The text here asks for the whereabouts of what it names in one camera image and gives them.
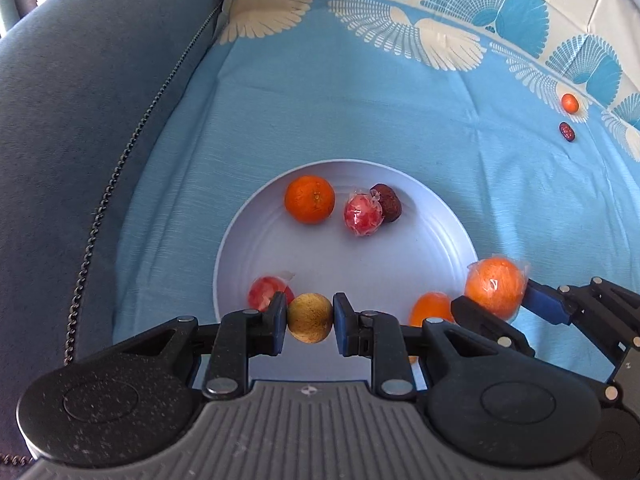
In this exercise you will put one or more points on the blue fan-pattern tablecloth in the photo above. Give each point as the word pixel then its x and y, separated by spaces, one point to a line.
pixel 464 95

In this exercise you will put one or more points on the blue fabric sofa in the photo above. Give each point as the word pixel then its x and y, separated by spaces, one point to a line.
pixel 86 89

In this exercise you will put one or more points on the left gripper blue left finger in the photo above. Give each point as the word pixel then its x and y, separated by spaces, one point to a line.
pixel 240 336

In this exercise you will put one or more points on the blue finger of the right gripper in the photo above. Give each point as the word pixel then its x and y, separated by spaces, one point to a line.
pixel 561 305
pixel 470 315

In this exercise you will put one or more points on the red candy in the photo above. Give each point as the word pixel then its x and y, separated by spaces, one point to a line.
pixel 264 288
pixel 363 214

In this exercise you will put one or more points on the bare tangerine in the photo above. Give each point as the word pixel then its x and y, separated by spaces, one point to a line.
pixel 309 199

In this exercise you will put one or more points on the beige longan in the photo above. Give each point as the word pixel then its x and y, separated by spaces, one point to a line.
pixel 310 318

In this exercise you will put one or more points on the lavender round plate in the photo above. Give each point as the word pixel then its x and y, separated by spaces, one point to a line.
pixel 426 250

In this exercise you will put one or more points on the small orange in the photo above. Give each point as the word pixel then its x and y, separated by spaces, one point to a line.
pixel 570 103

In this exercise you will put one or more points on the orange front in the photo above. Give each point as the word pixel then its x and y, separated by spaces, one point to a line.
pixel 431 305

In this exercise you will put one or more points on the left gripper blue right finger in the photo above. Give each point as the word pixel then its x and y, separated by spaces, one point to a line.
pixel 376 336

